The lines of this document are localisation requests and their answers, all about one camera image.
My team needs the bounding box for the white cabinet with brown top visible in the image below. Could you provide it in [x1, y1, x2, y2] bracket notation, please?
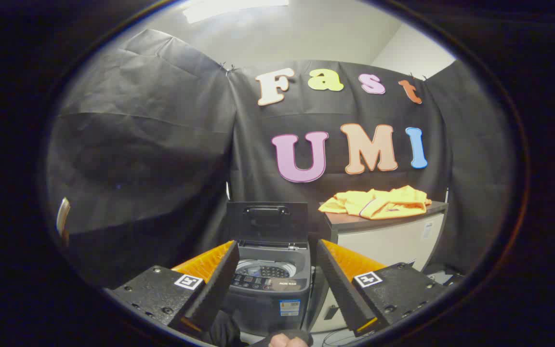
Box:
[306, 200, 449, 333]

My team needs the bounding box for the yellow polo shirt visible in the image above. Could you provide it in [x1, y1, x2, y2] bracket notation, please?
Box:
[318, 185, 432, 220]

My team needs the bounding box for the grey washing machine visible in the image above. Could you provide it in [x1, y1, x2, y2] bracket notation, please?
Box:
[221, 241, 315, 336]

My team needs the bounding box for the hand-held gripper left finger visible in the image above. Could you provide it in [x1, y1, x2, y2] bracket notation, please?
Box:
[106, 240, 240, 338]

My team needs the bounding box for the thin cable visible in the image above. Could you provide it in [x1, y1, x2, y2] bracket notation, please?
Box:
[323, 329, 356, 347]

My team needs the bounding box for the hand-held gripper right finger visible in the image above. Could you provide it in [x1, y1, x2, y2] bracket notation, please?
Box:
[316, 239, 451, 337]

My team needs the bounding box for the black backdrop cloth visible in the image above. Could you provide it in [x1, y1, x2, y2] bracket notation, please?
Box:
[46, 29, 516, 290]

